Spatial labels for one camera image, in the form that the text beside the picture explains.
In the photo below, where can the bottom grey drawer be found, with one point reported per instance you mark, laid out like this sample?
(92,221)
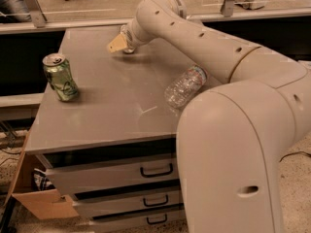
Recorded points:
(146,218)

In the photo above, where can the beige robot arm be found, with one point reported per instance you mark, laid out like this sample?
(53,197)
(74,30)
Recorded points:
(230,137)

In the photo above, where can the brown cardboard box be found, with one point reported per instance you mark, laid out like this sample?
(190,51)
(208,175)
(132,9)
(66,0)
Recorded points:
(43,204)

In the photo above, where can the grey drawer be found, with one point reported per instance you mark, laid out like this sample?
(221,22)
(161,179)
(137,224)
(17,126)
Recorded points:
(112,174)
(146,218)
(129,202)

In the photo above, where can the clear plastic water bottle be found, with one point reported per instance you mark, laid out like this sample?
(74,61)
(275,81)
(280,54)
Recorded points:
(183,89)

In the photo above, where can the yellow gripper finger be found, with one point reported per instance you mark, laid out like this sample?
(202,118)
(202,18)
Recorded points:
(118,43)

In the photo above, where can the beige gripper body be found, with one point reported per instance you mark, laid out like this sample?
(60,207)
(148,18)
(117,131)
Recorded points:
(127,36)

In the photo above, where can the grey drawer cabinet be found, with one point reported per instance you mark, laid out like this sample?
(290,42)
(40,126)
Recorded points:
(120,113)

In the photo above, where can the person in jeans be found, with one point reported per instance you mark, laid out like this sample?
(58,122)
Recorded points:
(14,11)

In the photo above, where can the middle grey drawer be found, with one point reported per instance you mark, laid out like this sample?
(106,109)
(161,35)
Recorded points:
(129,202)

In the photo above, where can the silver redbull can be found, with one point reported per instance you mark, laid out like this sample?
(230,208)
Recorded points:
(126,34)

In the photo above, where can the top grey drawer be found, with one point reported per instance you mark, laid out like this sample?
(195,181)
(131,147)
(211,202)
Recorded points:
(112,174)

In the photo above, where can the green soda can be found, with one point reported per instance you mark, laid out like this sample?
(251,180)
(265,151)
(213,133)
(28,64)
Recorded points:
(58,73)

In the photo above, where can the checkered cloth in box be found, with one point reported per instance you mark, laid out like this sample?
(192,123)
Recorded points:
(41,181)

